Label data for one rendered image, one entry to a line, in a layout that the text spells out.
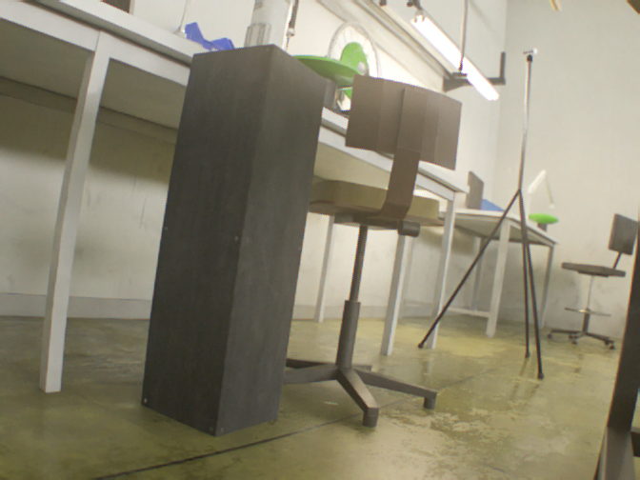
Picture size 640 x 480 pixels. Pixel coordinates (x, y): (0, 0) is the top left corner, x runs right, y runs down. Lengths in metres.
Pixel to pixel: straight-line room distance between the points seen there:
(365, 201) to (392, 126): 0.21
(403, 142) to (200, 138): 0.52
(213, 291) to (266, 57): 0.51
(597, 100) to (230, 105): 5.59
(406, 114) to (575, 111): 5.14
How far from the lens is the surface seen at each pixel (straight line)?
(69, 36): 1.31
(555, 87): 6.62
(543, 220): 5.06
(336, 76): 1.86
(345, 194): 1.42
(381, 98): 1.42
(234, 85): 1.20
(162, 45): 1.39
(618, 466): 0.92
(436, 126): 1.46
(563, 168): 6.31
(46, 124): 2.25
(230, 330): 1.11
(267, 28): 1.31
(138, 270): 2.51
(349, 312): 1.60
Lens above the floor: 0.42
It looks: level
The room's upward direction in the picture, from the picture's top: 8 degrees clockwise
